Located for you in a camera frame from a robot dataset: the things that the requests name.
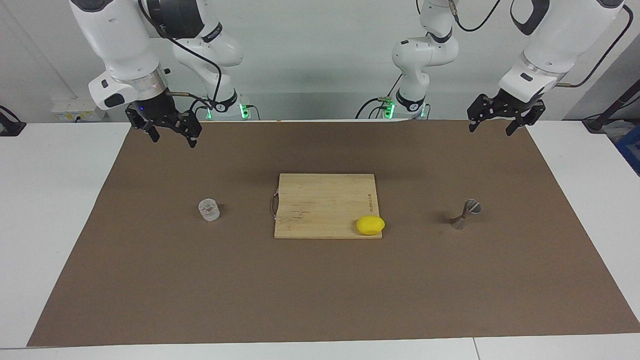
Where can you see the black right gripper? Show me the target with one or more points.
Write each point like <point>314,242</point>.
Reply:
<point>152,110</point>

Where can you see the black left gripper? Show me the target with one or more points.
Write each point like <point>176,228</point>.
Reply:
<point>515,106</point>

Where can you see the small clear glass cup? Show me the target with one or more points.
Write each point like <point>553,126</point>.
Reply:
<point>209,210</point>

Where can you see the steel double jigger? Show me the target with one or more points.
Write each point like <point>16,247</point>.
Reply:
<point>470,207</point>

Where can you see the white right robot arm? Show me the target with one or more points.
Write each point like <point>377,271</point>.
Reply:
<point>125,45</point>

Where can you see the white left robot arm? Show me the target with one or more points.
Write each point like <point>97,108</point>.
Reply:
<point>555,45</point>

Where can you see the black stand with pole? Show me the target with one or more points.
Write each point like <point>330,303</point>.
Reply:
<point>602,120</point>

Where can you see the blue storage box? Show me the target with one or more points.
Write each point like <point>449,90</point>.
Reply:
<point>631,150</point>

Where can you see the bamboo cutting board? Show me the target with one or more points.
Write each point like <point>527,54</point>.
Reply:
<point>320,210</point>

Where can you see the yellow lemon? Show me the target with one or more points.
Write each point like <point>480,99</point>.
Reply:
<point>370,225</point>

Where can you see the brown table mat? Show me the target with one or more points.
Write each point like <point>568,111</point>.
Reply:
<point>320,290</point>

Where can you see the white wall socket box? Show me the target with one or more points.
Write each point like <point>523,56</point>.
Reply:
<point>75,109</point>

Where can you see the black clamp mount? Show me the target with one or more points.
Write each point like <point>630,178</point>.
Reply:
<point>11,127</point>

